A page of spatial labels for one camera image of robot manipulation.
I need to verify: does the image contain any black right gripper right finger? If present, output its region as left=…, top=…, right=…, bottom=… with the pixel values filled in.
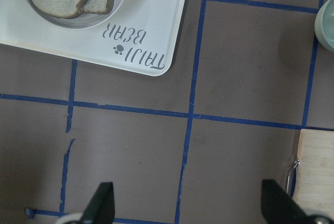
left=261, top=180, right=308, bottom=223

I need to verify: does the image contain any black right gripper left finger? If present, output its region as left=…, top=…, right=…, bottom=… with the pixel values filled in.
left=80, top=182, right=115, bottom=224

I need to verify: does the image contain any white round plate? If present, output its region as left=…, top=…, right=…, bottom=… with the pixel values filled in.
left=27, top=0, right=123, bottom=30

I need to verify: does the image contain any wooden cutting board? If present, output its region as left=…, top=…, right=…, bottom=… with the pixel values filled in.
left=289, top=129, right=333, bottom=218

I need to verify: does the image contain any cream serving tray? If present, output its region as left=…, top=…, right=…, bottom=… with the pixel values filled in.
left=1, top=0, right=185, bottom=76

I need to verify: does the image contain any light green bowl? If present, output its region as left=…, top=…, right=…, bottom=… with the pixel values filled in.
left=314, top=0, right=333, bottom=52

